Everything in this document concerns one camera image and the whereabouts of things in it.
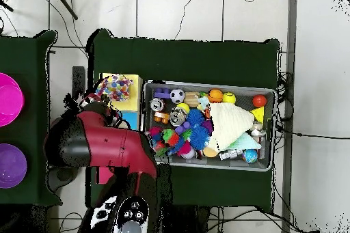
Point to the black and white soccer ball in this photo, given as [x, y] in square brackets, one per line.
[178, 96]

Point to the pink plastic bowl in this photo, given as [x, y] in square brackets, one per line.
[10, 99]

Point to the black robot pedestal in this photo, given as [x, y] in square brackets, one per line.
[186, 221]

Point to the wooden box with three holes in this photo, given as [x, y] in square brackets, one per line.
[134, 104]

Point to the yellow tennis ball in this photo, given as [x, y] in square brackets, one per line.
[182, 108]

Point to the blue spiky rubber ball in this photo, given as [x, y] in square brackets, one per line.
[196, 117]
[199, 138]

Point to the clear mesh bin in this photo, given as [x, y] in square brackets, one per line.
[262, 163]

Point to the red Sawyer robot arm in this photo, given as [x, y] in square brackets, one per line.
[109, 145]

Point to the crushed red drink can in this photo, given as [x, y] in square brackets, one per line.
[156, 104]

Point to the red ball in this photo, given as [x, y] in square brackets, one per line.
[259, 100]

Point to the yellow cheese wedge toy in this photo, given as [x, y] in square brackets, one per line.
[258, 114]

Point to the long polka dot cloth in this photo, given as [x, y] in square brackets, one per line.
[115, 86]

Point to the cream knitted cloth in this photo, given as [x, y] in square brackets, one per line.
[229, 123]

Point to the mint green cloth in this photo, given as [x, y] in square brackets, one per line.
[247, 143]

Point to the orange toy basketball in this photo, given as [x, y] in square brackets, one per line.
[215, 95]

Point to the yellow smiley ball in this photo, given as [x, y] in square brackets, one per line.
[229, 98]

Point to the black rod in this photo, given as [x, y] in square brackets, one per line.
[64, 3]

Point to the purple plastic bowl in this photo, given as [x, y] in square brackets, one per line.
[11, 166]

